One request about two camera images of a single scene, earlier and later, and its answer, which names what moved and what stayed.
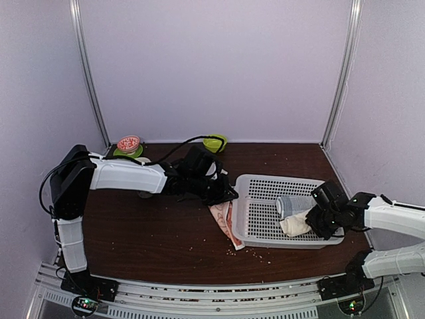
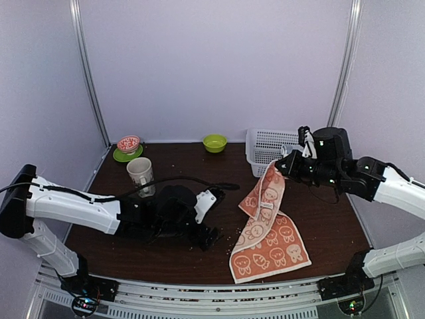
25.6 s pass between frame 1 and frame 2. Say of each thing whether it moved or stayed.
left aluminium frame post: stayed
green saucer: stayed
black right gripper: moved
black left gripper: moved
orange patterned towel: moved
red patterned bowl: stayed
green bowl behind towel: stayed
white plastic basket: moved
